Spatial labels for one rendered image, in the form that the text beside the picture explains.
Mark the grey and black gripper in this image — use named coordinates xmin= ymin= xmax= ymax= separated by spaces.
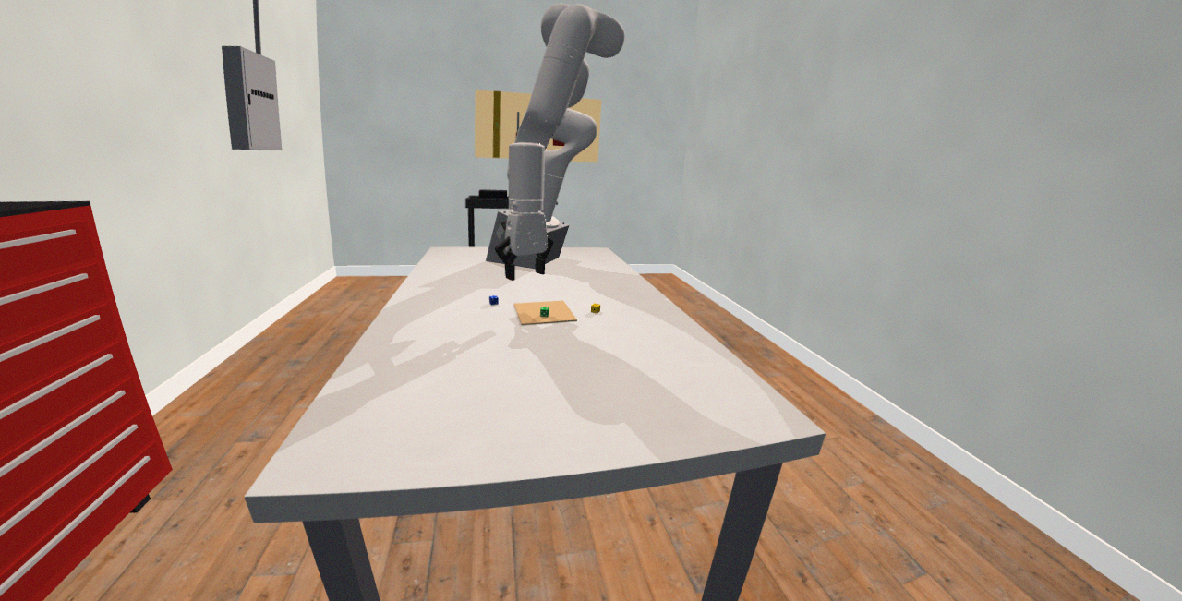
xmin=495 ymin=211 xmax=553 ymax=282

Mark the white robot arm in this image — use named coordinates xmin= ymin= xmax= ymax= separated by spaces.
xmin=508 ymin=4 xmax=625 ymax=228

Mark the tan square mat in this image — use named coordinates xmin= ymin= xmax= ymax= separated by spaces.
xmin=514 ymin=301 xmax=577 ymax=325

